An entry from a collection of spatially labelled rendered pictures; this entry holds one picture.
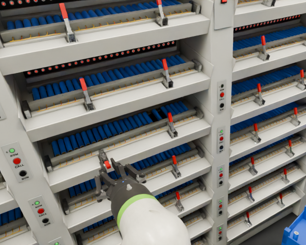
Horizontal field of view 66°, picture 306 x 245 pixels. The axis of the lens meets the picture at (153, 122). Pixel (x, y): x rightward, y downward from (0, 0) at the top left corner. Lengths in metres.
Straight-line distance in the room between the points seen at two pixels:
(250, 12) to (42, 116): 0.74
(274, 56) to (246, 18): 0.24
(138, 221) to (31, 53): 0.46
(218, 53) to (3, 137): 0.70
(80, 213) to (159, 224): 0.57
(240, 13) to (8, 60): 0.70
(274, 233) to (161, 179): 1.02
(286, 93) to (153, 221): 0.98
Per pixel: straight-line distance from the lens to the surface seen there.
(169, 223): 0.40
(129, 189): 0.50
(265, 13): 1.00
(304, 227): 1.34
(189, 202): 1.14
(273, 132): 1.29
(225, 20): 0.86
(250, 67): 0.98
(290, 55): 1.14
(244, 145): 1.17
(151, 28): 0.73
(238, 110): 1.05
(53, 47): 0.66
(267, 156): 1.42
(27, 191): 0.80
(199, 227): 1.30
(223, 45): 0.87
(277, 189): 1.55
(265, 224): 1.79
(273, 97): 1.18
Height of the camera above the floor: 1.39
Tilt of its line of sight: 27 degrees down
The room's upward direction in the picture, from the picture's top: 8 degrees counter-clockwise
